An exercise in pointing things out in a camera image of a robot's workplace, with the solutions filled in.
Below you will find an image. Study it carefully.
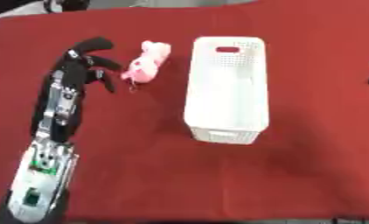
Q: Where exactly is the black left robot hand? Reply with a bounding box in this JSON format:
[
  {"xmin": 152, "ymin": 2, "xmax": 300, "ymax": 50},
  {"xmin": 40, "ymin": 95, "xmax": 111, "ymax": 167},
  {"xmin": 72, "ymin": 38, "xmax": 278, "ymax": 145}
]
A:
[{"xmin": 30, "ymin": 36, "xmax": 125, "ymax": 144}]

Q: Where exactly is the white plastic basket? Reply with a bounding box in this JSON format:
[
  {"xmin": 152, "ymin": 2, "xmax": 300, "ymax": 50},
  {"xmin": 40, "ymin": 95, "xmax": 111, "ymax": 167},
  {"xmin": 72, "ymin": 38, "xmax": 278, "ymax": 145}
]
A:
[{"xmin": 181, "ymin": 36, "xmax": 272, "ymax": 145}]

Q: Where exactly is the pink soft toy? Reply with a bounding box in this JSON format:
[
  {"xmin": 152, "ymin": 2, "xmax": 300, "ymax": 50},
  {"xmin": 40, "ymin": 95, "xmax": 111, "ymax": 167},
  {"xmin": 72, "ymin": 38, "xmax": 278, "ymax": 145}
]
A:
[{"xmin": 120, "ymin": 39, "xmax": 172, "ymax": 93}]

